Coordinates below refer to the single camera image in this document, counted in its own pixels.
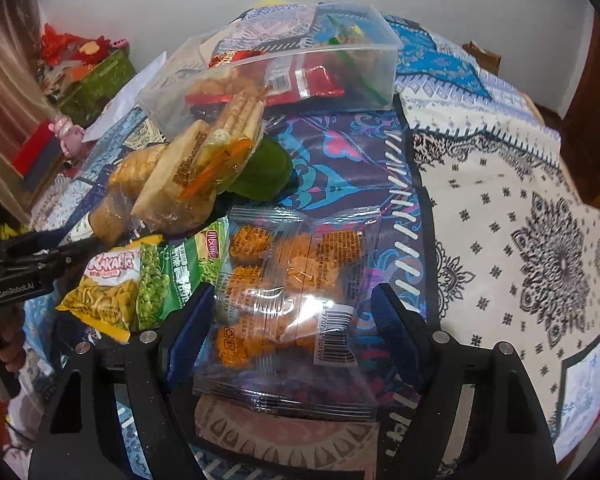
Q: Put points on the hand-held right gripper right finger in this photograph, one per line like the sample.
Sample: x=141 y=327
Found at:
x=396 y=332

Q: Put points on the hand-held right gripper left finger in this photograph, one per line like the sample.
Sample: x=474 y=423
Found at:
x=187 y=332

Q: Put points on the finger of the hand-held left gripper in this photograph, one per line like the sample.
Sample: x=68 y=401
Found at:
x=40 y=242
x=72 y=256

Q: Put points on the clear packet of brown biscuits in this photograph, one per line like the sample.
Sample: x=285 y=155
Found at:
x=125 y=180

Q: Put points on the clear packet of orange crackers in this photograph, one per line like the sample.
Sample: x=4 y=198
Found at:
x=290 y=305

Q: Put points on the clear plastic container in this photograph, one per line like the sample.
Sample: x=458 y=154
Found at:
x=300 y=45

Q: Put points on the clear packet of fried snacks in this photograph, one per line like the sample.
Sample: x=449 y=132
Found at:
x=220 y=85

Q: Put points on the person's left hand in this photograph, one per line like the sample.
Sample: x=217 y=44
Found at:
x=12 y=345

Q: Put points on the yellow snack packet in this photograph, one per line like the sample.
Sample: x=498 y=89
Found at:
x=105 y=295

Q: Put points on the green pea snack packet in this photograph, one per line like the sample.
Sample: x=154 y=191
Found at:
x=180 y=275

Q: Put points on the red box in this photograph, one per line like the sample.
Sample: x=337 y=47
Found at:
x=37 y=150

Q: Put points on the pink toy figure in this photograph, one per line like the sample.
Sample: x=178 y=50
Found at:
x=70 y=135

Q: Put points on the patterned printed blanket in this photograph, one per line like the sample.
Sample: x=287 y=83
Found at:
x=480 y=210

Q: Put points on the clear packet of round biscuits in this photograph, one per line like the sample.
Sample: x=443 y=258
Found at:
x=200 y=170

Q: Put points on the white paper sheet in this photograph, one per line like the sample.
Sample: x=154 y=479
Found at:
x=120 y=100

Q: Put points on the green printed box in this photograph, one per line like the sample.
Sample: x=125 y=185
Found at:
x=97 y=82

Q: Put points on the green round snack packet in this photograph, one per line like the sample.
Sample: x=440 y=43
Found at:
x=262 y=170

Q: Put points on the brown curtain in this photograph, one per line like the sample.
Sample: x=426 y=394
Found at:
x=7 y=60

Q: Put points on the red and orange cloth pile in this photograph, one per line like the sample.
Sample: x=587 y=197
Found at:
x=75 y=50

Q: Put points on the red label snack packet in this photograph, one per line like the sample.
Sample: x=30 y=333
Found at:
x=230 y=57

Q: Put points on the green and clear snack packet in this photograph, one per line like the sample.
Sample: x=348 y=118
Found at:
x=352 y=45

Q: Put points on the wooden door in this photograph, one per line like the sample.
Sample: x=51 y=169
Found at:
x=595 y=105

